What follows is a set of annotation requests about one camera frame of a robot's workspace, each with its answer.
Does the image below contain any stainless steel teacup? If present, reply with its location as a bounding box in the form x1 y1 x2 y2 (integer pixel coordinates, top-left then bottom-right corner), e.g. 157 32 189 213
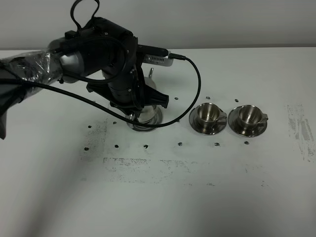
237 105 268 128
197 103 227 125

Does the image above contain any steel teapot saucer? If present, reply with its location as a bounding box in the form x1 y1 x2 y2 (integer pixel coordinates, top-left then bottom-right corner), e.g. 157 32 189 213
125 107 163 133

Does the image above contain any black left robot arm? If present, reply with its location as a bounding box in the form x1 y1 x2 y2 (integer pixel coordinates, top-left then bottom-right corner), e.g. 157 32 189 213
0 17 173 139

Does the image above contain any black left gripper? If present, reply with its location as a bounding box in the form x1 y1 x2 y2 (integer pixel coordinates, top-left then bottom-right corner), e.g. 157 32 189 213
86 45 169 115

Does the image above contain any left stainless steel saucer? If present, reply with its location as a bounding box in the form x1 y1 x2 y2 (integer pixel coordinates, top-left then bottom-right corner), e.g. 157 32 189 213
189 106 227 135

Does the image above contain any left stainless steel teacup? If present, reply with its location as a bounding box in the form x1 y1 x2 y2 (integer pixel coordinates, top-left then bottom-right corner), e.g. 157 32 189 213
197 103 227 125

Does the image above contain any stainless steel saucer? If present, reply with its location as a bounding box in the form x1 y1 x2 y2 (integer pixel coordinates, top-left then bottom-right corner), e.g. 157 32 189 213
189 106 227 135
228 106 268 137

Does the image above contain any stainless steel teapot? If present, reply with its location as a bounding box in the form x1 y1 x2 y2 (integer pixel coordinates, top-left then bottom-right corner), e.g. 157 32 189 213
125 68 158 124

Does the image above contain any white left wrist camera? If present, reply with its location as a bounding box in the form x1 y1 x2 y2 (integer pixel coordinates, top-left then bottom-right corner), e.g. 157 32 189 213
143 50 173 67

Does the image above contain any right stainless steel saucer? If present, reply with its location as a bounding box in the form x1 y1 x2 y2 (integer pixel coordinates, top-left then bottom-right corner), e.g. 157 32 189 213
228 106 268 137

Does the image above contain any right stainless steel teacup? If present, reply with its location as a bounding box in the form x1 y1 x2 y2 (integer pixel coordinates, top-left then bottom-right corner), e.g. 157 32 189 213
237 105 268 128

